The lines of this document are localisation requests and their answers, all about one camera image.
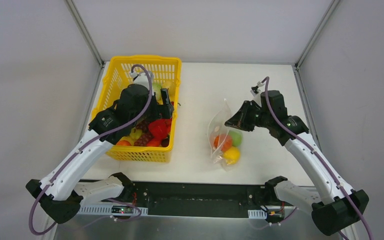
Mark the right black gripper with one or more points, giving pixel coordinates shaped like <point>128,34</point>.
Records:
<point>249,115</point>

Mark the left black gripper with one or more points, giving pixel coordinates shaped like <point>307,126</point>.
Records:
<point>163,108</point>

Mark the green apple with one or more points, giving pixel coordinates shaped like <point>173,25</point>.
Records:
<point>237,137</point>

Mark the clear zip top bag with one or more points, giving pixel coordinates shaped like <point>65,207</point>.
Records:
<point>215,127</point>

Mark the orange pumpkin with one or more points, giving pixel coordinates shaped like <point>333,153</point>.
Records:
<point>222,142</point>

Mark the yellow lemon fruit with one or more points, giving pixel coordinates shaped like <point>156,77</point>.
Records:
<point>232,155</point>

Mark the light red grapes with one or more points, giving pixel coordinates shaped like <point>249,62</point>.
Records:
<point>143,140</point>

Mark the dark purple grapes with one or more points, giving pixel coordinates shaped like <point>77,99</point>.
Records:
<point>143,126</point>

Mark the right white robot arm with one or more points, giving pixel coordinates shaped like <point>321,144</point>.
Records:
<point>336,204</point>

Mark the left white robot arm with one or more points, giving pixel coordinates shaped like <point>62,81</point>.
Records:
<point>59,193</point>

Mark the yellow pear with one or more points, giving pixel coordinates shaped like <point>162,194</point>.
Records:
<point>170,85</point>

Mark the green cabbage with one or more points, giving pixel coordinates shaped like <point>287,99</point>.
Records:
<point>157,90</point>

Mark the yellow plastic basket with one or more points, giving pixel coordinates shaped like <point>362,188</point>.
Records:
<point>131,82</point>

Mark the red bell pepper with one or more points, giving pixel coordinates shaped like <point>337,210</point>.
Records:
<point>160,128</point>

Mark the red tomato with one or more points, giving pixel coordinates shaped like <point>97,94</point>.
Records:
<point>154,143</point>

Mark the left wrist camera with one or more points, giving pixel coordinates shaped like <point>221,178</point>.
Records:
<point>140,78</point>

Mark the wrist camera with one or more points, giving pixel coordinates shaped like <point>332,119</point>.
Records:
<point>140,78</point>
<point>255,90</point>

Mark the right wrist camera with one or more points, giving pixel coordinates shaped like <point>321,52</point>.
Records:
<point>255,90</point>

